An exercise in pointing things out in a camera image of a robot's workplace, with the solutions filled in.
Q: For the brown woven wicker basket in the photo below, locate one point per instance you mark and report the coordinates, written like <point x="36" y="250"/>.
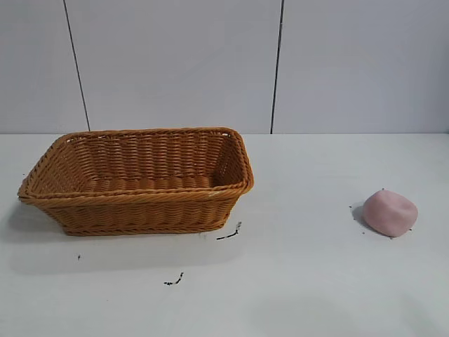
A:
<point x="140" y="210"/>

